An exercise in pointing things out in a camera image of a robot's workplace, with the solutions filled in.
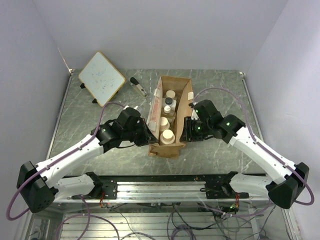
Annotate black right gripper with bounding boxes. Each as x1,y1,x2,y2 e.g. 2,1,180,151
180,115,212,142

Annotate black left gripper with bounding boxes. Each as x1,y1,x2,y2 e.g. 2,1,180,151
122,118,159,147

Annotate beige cylinder bottle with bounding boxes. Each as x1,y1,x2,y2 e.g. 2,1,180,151
159,116,170,132

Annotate brown canvas bag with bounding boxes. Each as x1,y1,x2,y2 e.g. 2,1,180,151
147,75,194,159

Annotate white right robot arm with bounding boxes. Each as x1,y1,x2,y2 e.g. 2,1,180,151
180,99,310,209

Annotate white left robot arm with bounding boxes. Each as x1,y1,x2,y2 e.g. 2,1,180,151
17,106,158,213

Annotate beige cap bottle front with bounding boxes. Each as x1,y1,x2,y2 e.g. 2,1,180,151
159,129,176,145

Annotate beige cap bottle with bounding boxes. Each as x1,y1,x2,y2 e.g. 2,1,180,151
165,90,177,100
159,129,176,145

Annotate amber bottle white cap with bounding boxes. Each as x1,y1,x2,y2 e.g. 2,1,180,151
161,105,176,123

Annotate white bottle black cap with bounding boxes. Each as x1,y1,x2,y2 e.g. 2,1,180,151
162,97,177,109

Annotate beige cap bottle rear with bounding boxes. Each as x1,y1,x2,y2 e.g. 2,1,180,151
165,90,177,100

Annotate black and white marker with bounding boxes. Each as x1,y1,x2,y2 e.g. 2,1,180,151
129,77,148,98

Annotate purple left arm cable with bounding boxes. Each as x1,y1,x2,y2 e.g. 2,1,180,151
6,101,126,221

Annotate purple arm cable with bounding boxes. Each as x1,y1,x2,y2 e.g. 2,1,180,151
191,87,315,205
6,101,126,221

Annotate small whiteboard with wooden frame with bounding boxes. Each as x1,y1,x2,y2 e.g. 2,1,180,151
78,51,126,107

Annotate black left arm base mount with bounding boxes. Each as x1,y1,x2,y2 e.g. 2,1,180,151
101,180,118,200

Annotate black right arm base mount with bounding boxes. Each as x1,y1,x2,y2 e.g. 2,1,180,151
199,181,231,199

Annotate aluminium rail frame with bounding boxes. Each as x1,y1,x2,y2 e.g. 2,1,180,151
18,180,302,240

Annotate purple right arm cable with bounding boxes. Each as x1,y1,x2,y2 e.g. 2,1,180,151
191,87,315,205

